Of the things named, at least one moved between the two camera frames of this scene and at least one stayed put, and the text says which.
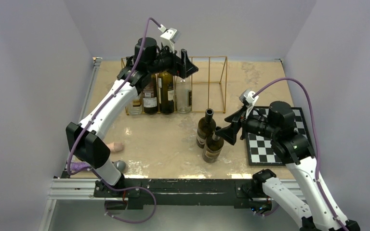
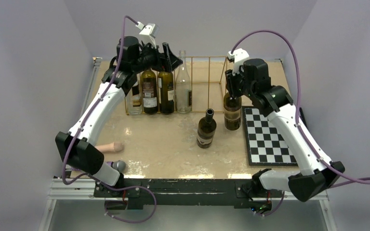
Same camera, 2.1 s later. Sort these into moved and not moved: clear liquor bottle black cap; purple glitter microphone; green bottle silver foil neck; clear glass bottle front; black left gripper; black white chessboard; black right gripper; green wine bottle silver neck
Moved: black right gripper; black left gripper; green bottle silver foil neck
Not moved: clear liquor bottle black cap; purple glitter microphone; green wine bottle silver neck; clear glass bottle front; black white chessboard
